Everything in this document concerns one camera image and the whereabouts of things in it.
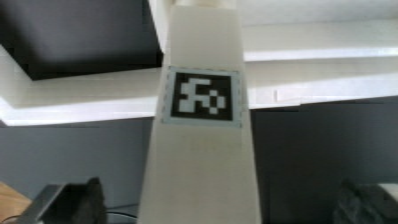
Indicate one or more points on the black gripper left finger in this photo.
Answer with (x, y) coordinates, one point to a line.
(67, 204)

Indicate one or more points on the white front fence wall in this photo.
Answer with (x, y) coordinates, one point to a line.
(115, 95)

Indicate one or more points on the white desk top tray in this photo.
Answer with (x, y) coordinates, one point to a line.
(302, 29)

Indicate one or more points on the white desk leg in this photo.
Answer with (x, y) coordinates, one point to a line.
(199, 187)

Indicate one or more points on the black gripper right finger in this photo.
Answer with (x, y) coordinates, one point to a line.
(366, 204)

